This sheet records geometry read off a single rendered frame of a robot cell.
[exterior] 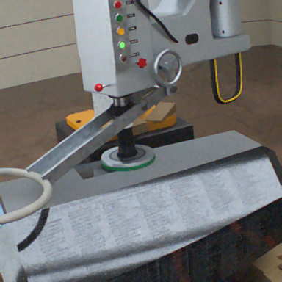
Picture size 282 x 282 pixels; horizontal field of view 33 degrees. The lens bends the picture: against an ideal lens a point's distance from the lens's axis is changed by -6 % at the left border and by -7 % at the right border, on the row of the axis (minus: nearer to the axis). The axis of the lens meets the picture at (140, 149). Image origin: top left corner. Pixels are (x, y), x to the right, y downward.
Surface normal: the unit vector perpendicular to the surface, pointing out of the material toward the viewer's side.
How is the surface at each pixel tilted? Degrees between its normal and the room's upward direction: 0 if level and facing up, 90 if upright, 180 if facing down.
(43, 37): 90
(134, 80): 90
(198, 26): 90
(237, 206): 45
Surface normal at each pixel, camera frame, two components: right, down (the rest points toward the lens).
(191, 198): 0.23, -0.46
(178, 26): 0.66, 0.21
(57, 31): 0.35, 0.31
